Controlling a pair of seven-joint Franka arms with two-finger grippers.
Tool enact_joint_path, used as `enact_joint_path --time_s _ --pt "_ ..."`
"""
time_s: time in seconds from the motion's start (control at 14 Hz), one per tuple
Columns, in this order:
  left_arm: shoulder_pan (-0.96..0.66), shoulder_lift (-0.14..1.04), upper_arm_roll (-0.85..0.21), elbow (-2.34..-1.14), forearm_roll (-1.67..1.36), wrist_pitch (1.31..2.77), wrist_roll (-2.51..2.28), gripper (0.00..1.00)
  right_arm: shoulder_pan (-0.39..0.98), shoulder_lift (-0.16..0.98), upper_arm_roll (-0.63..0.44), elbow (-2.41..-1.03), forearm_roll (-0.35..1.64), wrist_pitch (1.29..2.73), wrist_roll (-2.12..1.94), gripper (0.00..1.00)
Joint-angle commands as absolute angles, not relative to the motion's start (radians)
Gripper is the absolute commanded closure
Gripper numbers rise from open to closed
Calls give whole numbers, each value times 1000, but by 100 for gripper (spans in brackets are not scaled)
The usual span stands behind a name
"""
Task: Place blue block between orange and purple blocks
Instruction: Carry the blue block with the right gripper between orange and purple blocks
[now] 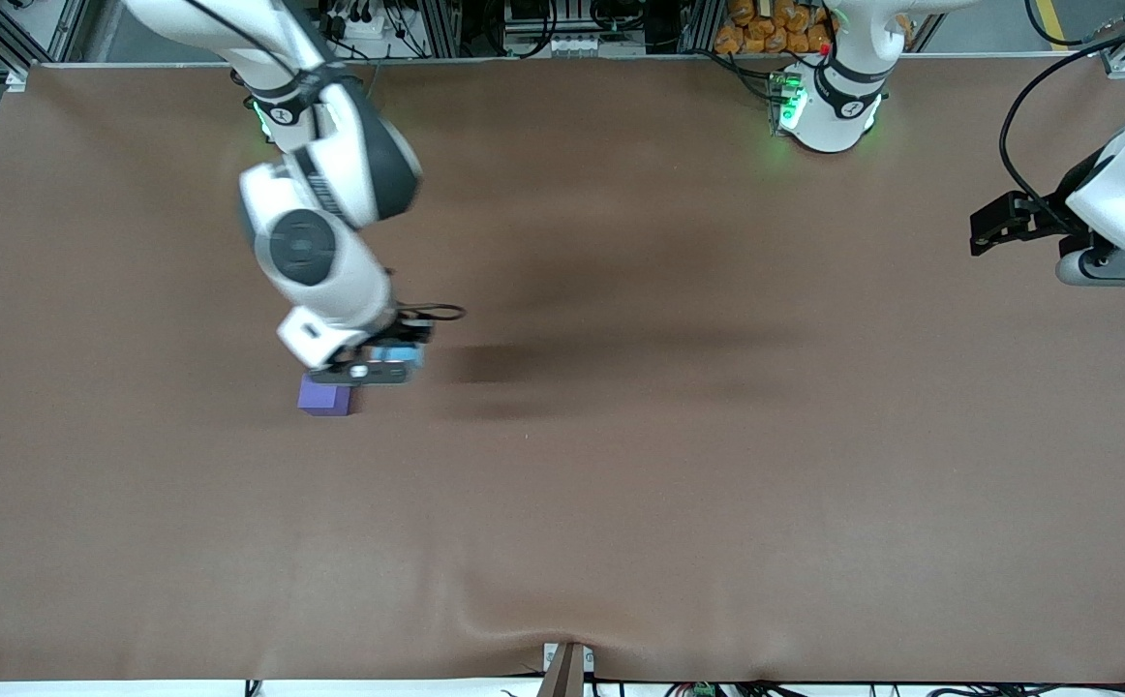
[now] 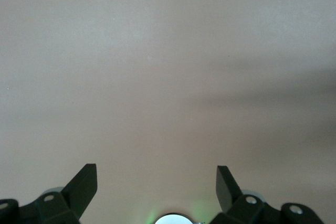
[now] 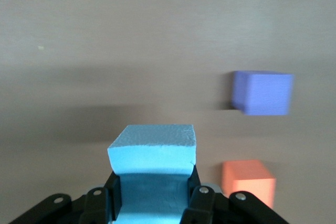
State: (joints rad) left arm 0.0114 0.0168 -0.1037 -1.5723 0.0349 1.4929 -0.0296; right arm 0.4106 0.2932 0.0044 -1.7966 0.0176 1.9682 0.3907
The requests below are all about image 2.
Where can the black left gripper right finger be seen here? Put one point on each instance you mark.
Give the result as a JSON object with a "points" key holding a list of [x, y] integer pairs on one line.
{"points": [[227, 192]]}

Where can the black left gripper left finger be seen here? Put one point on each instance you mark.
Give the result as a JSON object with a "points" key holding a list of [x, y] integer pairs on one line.
{"points": [[81, 190]]}

